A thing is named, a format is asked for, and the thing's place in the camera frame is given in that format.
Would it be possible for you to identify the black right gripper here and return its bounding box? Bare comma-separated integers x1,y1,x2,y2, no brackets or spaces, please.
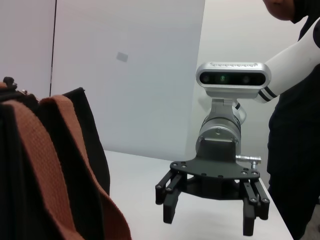
154,137,271,237

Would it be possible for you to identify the black bag with orange handles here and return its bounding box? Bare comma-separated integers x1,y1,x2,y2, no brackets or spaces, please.
0,76,132,240

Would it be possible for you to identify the person in black clothes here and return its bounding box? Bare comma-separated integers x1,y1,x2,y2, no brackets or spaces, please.
262,0,320,240

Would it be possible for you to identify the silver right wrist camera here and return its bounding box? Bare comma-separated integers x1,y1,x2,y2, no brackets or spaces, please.
195,61,272,100

